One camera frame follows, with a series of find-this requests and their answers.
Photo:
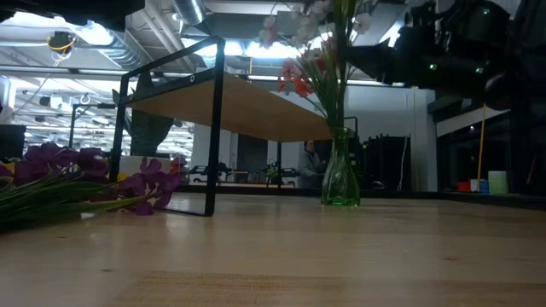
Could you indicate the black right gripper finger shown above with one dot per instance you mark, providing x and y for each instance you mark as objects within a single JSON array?
[{"x": 375, "y": 59}]

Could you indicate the white artificial flower bunch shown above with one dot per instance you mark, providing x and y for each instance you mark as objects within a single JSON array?
[{"x": 307, "y": 27}]

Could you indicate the green glass vase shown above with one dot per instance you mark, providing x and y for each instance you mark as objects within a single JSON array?
[{"x": 340, "y": 183}]

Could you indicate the purple artificial flower bunch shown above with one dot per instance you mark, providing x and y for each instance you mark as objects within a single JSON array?
[{"x": 89, "y": 162}]

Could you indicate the black background cabinet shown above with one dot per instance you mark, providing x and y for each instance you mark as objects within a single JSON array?
[{"x": 386, "y": 162}]

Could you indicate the person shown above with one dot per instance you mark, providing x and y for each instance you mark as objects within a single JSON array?
[{"x": 309, "y": 164}]

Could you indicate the white cup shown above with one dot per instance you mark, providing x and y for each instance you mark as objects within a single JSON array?
[{"x": 474, "y": 185}]

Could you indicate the red cup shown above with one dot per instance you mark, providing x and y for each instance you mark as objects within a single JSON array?
[{"x": 463, "y": 187}]

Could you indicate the pale green cup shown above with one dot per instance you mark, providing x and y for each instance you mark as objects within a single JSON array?
[{"x": 497, "y": 182}]

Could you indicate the blue cup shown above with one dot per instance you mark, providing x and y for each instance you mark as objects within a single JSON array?
[{"x": 483, "y": 187}]

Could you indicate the potted snake plant white pot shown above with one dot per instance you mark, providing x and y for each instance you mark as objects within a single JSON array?
[{"x": 147, "y": 132}]

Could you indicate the black background monitor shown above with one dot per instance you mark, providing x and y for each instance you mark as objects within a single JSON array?
[{"x": 10, "y": 140}]

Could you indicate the wooden shelf black metal frame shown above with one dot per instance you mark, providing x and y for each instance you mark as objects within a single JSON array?
[{"x": 256, "y": 111}]

